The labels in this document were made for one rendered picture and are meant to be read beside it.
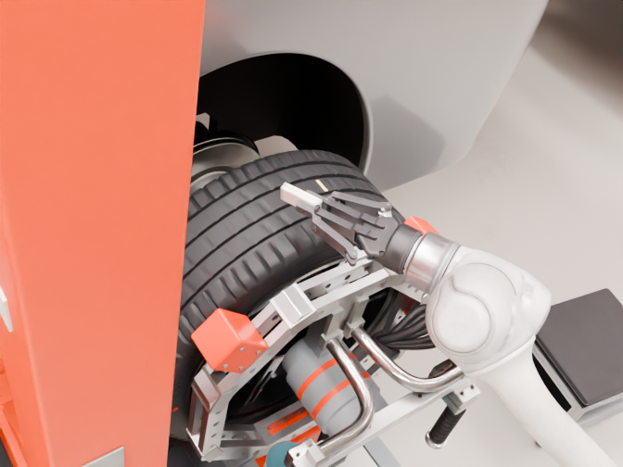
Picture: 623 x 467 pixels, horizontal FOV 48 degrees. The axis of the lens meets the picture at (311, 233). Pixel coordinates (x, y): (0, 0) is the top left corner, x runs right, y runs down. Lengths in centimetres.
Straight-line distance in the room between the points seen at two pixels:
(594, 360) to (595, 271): 86
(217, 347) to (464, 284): 45
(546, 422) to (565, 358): 143
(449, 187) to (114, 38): 283
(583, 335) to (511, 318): 160
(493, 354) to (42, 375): 51
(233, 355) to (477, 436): 150
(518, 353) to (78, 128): 59
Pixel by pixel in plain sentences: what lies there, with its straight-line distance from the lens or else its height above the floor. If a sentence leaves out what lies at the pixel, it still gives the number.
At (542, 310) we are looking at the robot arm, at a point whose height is 133.
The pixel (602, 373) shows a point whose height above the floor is 34.
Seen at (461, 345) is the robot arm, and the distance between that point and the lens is 86.
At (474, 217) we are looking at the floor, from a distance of 318.
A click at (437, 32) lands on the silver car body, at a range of 167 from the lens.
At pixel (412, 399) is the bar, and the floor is 98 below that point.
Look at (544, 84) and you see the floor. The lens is 423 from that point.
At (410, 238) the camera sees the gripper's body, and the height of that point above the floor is 132.
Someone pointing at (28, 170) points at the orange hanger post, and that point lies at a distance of 54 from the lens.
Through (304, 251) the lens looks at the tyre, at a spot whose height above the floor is 117.
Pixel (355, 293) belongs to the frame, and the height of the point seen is 111.
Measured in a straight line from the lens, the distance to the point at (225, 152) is 164.
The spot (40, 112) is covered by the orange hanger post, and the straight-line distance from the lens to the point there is 52.
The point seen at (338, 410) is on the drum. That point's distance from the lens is 136.
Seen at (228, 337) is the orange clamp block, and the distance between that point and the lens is 114.
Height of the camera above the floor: 206
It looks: 46 degrees down
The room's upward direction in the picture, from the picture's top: 15 degrees clockwise
